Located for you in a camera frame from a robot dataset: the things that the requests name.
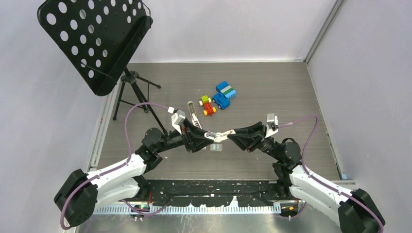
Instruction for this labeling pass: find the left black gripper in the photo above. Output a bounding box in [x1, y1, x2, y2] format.
[155, 118, 213, 153]

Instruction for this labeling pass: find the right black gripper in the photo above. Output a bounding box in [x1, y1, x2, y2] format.
[228, 121, 283, 161]

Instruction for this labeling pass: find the staple tray with staples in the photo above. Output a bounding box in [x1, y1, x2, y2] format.
[209, 144, 223, 151]

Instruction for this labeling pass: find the white staple remover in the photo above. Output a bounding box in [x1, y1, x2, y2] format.
[204, 129, 236, 143]

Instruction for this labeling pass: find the white and green stapler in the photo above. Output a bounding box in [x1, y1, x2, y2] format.
[187, 101, 202, 129]

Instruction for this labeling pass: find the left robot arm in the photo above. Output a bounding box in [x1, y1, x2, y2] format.
[53, 120, 214, 230]

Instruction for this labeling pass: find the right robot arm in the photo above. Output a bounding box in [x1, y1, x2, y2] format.
[228, 122, 385, 233]

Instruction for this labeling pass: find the red yellow toy brick car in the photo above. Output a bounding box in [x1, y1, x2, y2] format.
[199, 95, 216, 116]

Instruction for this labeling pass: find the blue toy brick truck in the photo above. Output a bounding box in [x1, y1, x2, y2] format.
[212, 81, 237, 110]

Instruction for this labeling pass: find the black perforated music stand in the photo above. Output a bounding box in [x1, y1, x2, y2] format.
[36, 0, 168, 135]

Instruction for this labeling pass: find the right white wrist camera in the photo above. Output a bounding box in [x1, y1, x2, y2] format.
[265, 113, 279, 138]

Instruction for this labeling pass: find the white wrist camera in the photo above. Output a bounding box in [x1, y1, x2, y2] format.
[168, 106, 186, 134]
[265, 113, 279, 138]

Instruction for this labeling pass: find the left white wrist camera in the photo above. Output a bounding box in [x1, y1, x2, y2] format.
[168, 106, 186, 134]

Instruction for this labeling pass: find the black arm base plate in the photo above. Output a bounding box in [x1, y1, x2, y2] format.
[117, 179, 309, 208]

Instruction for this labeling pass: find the slotted cable duct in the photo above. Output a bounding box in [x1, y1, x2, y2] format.
[93, 203, 281, 215]

